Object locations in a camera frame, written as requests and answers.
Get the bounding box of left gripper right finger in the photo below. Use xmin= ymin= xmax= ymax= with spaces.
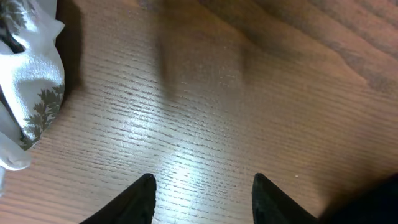
xmin=252 ymin=173 xmax=318 ymax=224

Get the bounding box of black t-shirt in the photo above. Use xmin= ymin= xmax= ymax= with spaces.
xmin=320 ymin=174 xmax=397 ymax=224

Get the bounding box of white patterned folded cloth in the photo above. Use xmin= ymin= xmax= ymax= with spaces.
xmin=1 ymin=0 xmax=65 ymax=180

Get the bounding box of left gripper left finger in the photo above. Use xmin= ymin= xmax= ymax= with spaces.
xmin=81 ymin=174 xmax=157 ymax=224

